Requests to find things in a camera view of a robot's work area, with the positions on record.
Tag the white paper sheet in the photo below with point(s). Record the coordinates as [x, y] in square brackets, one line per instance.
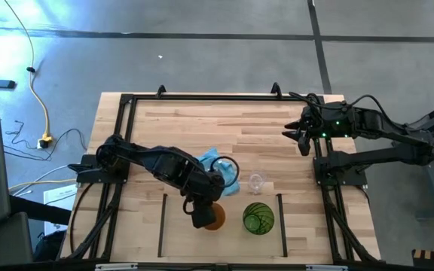
[60, 193]

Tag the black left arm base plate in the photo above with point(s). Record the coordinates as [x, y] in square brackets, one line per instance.
[89, 175]

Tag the black aluminium table frame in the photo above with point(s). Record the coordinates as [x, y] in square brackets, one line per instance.
[202, 97]

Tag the green glass cup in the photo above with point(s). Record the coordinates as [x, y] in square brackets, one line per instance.
[258, 218]

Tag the small clear glass mug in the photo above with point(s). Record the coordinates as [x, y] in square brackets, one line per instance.
[256, 182]

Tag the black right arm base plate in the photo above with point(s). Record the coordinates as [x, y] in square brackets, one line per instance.
[352, 177]

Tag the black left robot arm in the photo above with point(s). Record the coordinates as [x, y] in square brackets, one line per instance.
[164, 165]

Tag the black frame clamp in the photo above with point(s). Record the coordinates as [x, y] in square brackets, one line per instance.
[275, 90]
[161, 91]

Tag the yellow plug adapter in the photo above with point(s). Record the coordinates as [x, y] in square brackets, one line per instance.
[45, 141]

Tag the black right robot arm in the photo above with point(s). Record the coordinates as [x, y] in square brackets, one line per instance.
[390, 154]

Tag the orange cup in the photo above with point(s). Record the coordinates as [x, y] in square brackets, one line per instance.
[221, 217]

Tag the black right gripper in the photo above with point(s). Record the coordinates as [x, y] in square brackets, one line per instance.
[311, 122]

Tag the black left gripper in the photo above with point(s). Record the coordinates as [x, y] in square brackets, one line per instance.
[203, 214]

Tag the blue microfibre cloth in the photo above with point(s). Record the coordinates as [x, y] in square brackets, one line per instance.
[229, 177]

